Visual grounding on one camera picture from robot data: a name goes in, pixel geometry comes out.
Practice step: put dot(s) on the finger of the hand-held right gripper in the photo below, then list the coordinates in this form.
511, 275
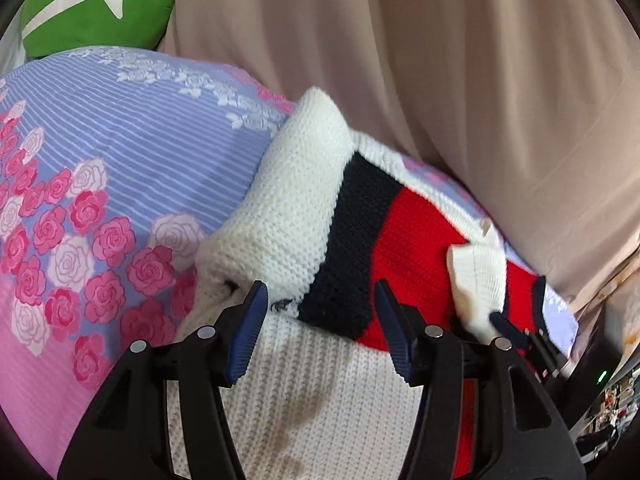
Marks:
507, 327

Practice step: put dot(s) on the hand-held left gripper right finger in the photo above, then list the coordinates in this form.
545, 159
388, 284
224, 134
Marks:
397, 332

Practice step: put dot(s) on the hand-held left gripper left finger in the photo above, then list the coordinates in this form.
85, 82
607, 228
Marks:
246, 332

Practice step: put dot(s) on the white knitted sweater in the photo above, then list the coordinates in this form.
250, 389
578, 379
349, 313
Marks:
300, 200

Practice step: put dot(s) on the cream patterned curtain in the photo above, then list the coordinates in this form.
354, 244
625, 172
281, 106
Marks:
631, 320

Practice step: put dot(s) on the floral pink purple blanket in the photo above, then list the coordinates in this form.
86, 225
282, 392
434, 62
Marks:
100, 135

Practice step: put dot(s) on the beige cloth drape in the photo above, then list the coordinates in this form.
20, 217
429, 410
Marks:
450, 60

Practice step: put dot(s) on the green pillow with white mark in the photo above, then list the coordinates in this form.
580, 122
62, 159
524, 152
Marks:
150, 10

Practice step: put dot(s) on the white curtain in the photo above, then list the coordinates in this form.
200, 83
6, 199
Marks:
11, 57

